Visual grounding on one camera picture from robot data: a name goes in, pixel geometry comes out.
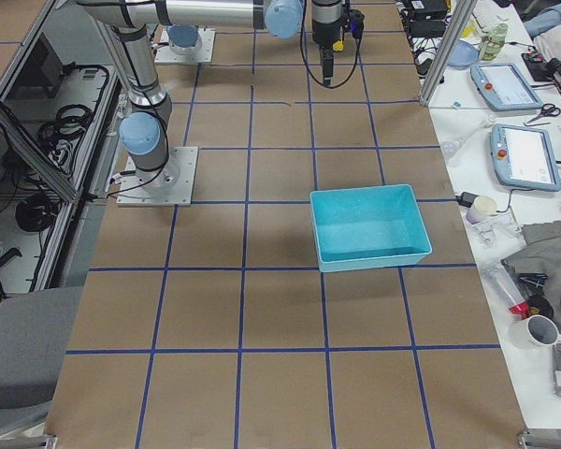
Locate teach pendant far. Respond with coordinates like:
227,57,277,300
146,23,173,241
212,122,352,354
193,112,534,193
469,64,543,111

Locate turquoise plastic bin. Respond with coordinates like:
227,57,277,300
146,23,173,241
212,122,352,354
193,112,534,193
309,184,433,273

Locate white ceramic mug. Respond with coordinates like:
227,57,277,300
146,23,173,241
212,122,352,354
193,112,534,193
509,315,561,349

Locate teach pendant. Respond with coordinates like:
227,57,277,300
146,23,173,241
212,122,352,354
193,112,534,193
490,124,561,192
469,64,543,111

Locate grey cloth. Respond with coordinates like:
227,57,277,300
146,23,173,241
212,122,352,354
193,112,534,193
501,221,561,328

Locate white paper cup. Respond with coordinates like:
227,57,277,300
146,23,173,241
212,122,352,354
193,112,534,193
466,196,497,225

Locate black scissors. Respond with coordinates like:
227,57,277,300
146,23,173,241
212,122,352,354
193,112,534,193
524,103,561,126

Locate aluminium frame post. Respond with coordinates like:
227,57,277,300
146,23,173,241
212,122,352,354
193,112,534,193
420,0,477,106

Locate red capped plastic tube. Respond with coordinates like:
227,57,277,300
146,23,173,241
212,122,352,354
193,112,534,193
482,265,530,319

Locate brown paper table cover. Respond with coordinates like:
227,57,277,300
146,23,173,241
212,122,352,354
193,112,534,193
47,1,524,448

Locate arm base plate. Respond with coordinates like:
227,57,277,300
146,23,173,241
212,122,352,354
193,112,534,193
116,146,198,207
155,25,215,65

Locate teach pendant near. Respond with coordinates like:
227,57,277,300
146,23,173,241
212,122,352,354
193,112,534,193
490,124,561,192

